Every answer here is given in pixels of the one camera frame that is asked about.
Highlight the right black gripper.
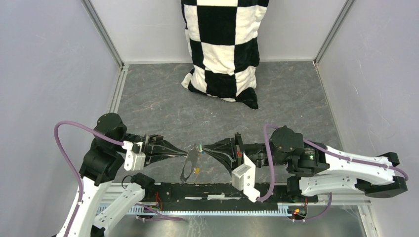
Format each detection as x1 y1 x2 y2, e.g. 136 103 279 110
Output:
202 132 287 176

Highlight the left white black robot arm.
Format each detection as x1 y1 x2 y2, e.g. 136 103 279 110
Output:
54 113 187 237

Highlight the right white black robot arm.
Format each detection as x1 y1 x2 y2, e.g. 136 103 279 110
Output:
198 124 408 202

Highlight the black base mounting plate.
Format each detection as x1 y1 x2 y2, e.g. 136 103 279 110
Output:
142 183 318 211

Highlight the black white checkered pillow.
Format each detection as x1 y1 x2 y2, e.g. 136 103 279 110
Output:
180 0 269 110

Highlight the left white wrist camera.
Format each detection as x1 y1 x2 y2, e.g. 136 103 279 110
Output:
122 141 146 171

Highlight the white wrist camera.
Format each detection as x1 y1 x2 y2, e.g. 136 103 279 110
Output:
231 153 260 202
122 141 146 171

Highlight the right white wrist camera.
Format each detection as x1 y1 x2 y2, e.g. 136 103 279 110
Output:
231 153 260 202

